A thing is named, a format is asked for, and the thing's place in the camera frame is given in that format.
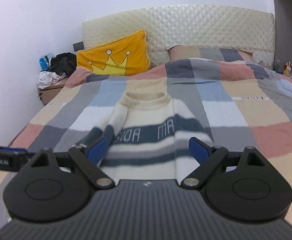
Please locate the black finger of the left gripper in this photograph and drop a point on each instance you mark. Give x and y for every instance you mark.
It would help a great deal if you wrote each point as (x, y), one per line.
(13, 159)

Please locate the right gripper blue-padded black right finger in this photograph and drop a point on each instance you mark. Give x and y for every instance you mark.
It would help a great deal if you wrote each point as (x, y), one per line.
(215, 160)

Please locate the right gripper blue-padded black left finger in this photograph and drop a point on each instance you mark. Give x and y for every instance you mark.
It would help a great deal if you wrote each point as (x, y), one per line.
(76, 168)

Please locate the white navy striped sweater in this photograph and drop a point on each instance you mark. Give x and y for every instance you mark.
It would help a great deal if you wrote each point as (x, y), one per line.
(147, 137)

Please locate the black clothing pile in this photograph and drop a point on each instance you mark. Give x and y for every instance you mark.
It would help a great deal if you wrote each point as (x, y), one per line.
(64, 63)

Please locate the pastel checkered quilt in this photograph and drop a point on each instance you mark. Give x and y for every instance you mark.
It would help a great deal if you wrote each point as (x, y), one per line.
(239, 103)

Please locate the wooden left nightstand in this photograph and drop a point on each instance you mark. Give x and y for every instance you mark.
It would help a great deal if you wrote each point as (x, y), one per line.
(47, 94)

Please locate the white crumpled cloth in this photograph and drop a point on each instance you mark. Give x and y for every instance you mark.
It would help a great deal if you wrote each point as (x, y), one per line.
(46, 79)

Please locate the blue white package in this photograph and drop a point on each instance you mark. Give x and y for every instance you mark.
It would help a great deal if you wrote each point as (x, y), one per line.
(45, 61)

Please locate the checkered bed pillow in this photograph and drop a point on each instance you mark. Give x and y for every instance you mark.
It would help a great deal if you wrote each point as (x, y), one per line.
(215, 54)

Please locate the yellow crown pillow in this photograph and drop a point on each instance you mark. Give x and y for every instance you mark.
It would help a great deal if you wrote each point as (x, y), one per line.
(124, 57)

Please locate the cream quilted headboard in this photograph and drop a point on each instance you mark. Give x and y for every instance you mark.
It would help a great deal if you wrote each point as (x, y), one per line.
(215, 26)

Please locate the dark wall socket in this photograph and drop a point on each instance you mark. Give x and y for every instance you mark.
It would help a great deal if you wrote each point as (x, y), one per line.
(78, 46)

